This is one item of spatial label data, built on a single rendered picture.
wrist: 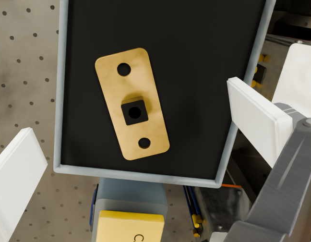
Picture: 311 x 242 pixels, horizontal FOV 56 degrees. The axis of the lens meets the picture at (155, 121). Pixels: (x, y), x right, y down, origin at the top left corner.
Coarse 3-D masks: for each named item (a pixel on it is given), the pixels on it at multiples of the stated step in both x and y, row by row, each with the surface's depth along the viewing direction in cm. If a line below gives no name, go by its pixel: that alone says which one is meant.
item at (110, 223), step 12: (108, 216) 26; (120, 216) 26; (132, 216) 27; (144, 216) 27; (156, 216) 27; (108, 228) 26; (120, 228) 26; (132, 228) 26; (144, 228) 26; (156, 228) 27; (96, 240) 27; (108, 240) 27; (120, 240) 27; (132, 240) 27; (144, 240) 27; (156, 240) 27
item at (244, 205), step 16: (224, 176) 56; (192, 192) 51; (208, 192) 49; (224, 192) 50; (240, 192) 50; (192, 208) 50; (208, 208) 45; (224, 208) 46; (240, 208) 46; (192, 224) 50; (208, 224) 42; (224, 224) 42; (208, 240) 42
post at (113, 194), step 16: (96, 192) 31; (112, 192) 28; (128, 192) 29; (144, 192) 29; (160, 192) 30; (96, 208) 28; (112, 208) 28; (128, 208) 28; (144, 208) 28; (160, 208) 28; (96, 224) 28
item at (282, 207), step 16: (304, 128) 12; (288, 144) 11; (304, 144) 11; (288, 160) 10; (304, 160) 10; (272, 176) 9; (288, 176) 9; (304, 176) 9; (272, 192) 9; (288, 192) 9; (304, 192) 8; (256, 208) 8; (272, 208) 8; (288, 208) 8; (304, 208) 8; (240, 224) 7; (256, 224) 8; (272, 224) 8; (288, 224) 8; (304, 224) 9; (224, 240) 7; (240, 240) 7; (256, 240) 7; (272, 240) 7; (288, 240) 7; (304, 240) 9
